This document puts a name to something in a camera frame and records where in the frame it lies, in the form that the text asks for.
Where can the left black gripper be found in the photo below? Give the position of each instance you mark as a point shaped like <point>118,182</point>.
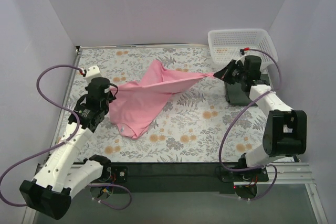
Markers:
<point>111,95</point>

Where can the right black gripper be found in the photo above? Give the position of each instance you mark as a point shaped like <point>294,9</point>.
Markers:
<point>229,70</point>

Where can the pink t shirt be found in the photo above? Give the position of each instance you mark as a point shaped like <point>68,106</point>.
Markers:
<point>137,104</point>

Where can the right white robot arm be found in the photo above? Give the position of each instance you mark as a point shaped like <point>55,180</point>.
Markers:
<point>285,132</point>

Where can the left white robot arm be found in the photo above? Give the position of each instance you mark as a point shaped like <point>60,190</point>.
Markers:
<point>52,188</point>

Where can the folded dark green t shirt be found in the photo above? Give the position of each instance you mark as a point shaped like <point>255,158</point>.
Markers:
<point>236,96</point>

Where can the white plastic basket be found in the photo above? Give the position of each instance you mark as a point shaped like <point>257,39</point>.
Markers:
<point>225,45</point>

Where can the floral patterned table mat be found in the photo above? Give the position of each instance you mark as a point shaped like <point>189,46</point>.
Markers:
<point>195,126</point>

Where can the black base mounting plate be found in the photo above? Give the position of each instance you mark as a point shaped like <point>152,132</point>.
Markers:
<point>178,177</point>

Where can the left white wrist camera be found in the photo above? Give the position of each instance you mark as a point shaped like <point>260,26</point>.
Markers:
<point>91,73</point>

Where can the aluminium table frame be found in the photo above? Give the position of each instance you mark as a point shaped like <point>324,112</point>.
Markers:
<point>286,198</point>

